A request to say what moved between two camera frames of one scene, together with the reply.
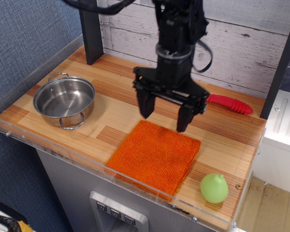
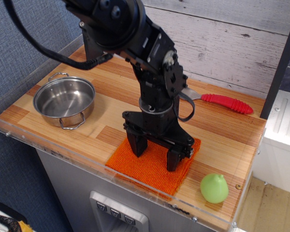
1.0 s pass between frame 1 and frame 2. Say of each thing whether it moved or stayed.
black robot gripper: moved
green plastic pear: stayed
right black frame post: stayed
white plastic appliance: stayed
